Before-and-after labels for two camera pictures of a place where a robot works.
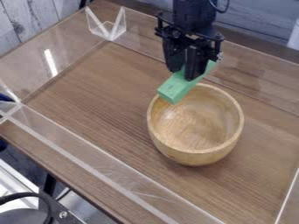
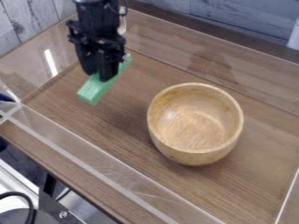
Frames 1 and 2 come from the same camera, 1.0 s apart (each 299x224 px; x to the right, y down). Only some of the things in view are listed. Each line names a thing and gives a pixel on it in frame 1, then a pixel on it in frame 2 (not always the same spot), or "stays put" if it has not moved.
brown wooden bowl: [195, 131] stays put
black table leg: [50, 184] stays put
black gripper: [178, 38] to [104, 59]
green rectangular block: [178, 86] to [96, 87]
